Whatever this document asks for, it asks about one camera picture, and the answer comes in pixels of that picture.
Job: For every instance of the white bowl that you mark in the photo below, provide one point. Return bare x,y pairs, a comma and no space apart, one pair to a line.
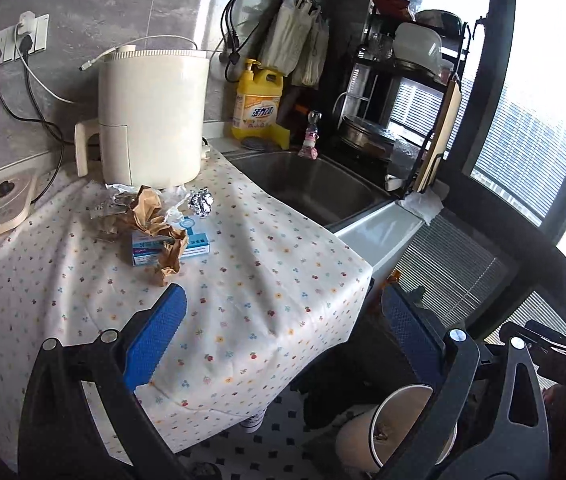
418,45

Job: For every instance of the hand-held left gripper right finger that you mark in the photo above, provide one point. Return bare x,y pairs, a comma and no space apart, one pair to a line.
410,330

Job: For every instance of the blue and white medicine box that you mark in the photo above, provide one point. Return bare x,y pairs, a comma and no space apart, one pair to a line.
193,247

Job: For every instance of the white wall socket panel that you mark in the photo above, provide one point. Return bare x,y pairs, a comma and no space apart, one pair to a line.
38,27

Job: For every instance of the brown paper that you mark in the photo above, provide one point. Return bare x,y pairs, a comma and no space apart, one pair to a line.
145,215

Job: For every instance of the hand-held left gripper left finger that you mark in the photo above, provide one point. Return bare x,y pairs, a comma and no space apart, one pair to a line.
158,340

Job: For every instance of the black window frame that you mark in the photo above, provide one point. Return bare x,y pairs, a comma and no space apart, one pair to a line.
493,110

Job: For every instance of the steel pot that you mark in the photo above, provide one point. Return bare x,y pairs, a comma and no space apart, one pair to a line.
363,132

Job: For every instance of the crumpled white plastic wrap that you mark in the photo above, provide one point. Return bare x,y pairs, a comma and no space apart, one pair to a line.
175,195

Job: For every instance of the white trash bin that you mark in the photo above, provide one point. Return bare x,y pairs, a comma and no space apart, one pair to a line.
403,420

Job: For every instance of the hanging beige bag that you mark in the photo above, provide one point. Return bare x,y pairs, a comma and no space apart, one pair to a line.
285,35
313,57

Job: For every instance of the yellow detergent bottle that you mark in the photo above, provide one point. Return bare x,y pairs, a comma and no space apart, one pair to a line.
258,105

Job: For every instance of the foil ball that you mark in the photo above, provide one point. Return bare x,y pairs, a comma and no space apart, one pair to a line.
201,202

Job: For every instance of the stainless steel sink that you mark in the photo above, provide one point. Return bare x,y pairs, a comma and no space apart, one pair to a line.
313,185

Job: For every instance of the white rag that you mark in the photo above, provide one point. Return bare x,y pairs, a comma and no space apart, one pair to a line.
420,205

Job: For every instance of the floral white tablecloth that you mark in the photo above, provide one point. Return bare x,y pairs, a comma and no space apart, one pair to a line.
263,285

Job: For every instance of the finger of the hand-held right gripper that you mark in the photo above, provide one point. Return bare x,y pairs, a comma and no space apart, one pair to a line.
553,340

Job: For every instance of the black dish rack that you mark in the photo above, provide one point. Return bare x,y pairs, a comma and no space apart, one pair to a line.
363,80

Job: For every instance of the cream air fryer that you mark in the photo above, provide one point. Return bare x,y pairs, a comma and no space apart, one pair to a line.
153,120

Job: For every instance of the white charger plug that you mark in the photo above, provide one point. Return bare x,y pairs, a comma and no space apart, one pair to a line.
25,22

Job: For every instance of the wooden cutting board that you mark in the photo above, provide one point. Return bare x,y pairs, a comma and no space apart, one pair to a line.
443,130

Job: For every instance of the small pink bottle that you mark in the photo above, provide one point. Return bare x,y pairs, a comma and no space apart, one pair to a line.
310,137

